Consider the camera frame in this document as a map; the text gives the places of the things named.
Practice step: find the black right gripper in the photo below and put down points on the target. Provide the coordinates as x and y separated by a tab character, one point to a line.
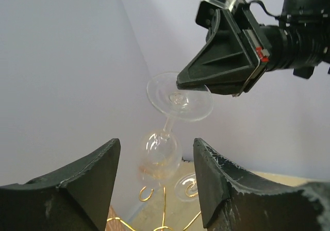
233	59

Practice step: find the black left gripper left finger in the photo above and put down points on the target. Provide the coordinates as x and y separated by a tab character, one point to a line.
74	197

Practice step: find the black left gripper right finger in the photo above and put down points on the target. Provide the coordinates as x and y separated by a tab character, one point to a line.
233	198

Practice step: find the gold wire wine glass rack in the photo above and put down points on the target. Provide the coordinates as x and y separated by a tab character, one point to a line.
164	211

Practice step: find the clear flute wine glass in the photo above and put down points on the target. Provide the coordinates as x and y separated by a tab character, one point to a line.
186	188

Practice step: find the clear round wine glass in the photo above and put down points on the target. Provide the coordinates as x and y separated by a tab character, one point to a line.
160	152

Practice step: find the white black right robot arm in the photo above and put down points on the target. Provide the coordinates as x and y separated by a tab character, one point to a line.
300	41

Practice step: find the orange plastic file organizer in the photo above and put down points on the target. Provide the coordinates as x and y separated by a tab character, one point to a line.
114	224

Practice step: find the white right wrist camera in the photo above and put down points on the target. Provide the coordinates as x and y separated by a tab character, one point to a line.
207	10

